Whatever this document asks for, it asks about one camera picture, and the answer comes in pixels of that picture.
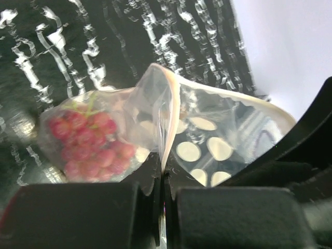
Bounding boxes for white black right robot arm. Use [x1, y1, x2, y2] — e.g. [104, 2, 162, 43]
[224, 79, 331, 248]

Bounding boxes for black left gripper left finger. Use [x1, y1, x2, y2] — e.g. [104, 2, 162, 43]
[1, 153, 162, 248]

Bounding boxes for purple fake grapes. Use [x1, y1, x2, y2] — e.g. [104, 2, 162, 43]
[48, 94, 137, 184]

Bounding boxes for clear zip top bag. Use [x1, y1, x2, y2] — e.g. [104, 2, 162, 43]
[37, 64, 296, 186]

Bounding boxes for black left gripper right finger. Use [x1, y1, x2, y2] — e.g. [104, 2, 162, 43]
[164, 156, 315, 248]

